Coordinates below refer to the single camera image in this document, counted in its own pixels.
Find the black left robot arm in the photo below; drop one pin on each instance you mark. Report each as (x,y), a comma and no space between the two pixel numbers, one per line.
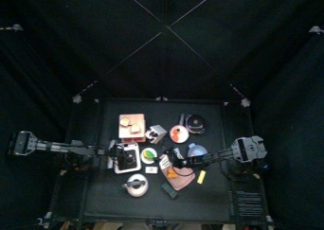
(55,146)

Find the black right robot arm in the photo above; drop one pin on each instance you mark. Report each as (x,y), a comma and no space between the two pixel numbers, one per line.
(246,149)

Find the pinkish white kettle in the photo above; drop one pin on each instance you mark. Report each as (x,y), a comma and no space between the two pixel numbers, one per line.
(136,186)

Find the white tray with black inside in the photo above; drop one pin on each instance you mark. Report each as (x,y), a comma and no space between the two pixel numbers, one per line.
(134,168)

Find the white printed card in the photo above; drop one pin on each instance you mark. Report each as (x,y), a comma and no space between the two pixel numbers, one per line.
(164,162)

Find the orange toy carrot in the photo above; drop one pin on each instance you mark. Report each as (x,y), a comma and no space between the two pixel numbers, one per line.
(170,174)

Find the blue dome lid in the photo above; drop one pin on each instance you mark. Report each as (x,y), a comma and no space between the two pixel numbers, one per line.
(196,150)

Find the green yellow toy fruit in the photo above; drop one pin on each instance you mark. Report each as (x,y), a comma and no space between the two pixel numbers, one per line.
(147,153)

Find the white small plate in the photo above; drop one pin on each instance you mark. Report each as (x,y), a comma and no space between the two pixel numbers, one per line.
(148,160)

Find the yellow flat bar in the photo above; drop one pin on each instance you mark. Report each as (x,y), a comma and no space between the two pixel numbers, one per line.
(200,177)

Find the orange and white toy pan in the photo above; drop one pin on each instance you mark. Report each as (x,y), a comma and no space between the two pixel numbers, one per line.
(179,134)

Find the grey toy toaster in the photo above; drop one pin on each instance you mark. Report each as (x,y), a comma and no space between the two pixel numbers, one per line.
(156,133)

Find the round toy bread slice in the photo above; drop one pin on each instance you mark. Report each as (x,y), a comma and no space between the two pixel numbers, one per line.
(135,128)
(124,122)

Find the dark green sponge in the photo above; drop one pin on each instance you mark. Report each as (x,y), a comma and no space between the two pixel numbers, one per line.
(168,190)

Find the metal frame corner bracket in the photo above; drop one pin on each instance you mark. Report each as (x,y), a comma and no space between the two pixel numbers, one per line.
(16,27)
(245,102)
(160,98)
(76,98)
(314,29)

